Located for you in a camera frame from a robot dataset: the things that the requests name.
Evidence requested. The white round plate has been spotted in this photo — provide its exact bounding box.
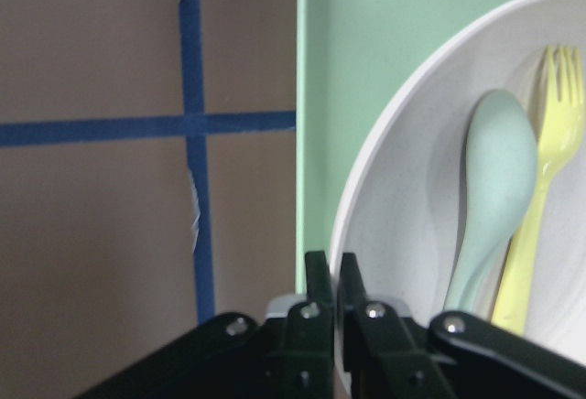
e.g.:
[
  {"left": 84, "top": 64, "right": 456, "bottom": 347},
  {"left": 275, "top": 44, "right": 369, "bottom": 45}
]
[{"left": 330, "top": 0, "right": 585, "bottom": 363}]

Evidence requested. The yellow plastic fork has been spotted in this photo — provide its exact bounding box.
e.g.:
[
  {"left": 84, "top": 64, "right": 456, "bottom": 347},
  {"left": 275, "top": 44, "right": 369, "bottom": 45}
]
[{"left": 491, "top": 46, "right": 585, "bottom": 335}]

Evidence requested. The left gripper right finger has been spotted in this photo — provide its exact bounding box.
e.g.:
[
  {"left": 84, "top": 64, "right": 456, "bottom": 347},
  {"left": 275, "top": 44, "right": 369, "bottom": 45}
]
[{"left": 337, "top": 253, "right": 456, "bottom": 398}]

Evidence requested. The pale green plastic spoon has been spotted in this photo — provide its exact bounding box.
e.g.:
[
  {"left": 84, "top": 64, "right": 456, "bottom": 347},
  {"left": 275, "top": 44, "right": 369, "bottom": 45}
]
[{"left": 444, "top": 90, "right": 537, "bottom": 313}]

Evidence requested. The mint green tray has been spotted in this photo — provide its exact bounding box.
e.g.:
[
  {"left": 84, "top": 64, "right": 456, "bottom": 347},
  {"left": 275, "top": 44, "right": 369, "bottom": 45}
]
[{"left": 295, "top": 0, "right": 586, "bottom": 297}]

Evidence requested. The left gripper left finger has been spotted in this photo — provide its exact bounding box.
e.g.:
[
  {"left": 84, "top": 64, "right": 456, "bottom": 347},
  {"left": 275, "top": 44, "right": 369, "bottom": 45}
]
[{"left": 265, "top": 251, "right": 334, "bottom": 398}]

